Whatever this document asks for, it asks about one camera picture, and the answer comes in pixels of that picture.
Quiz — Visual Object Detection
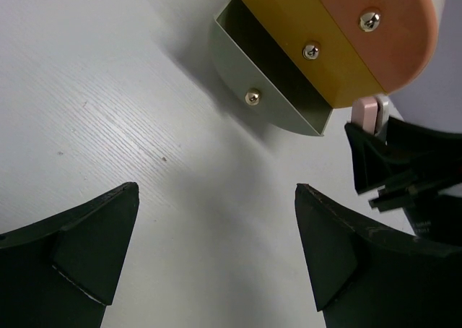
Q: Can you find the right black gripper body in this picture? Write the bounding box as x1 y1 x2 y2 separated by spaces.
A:
370 163 461 246

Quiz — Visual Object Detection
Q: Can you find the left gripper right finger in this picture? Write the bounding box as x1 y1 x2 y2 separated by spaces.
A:
295 184 461 327

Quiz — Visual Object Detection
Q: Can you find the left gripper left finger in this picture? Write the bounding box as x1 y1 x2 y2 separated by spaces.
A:
1 182 139 327

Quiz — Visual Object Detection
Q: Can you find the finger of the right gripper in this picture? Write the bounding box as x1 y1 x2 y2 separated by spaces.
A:
344 123 393 194
384 117 461 169

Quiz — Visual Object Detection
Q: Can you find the cream cylindrical desk organizer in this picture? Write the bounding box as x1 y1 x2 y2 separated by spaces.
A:
209 0 445 137

